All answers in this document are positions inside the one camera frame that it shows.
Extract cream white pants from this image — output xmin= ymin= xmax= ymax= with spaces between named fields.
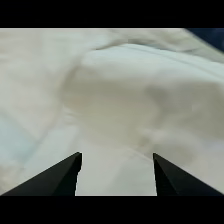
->
xmin=0 ymin=28 xmax=224 ymax=197

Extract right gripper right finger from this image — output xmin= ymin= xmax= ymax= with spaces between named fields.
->
xmin=152 ymin=152 xmax=224 ymax=197

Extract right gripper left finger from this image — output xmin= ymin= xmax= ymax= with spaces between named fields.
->
xmin=0 ymin=151 xmax=83 ymax=197

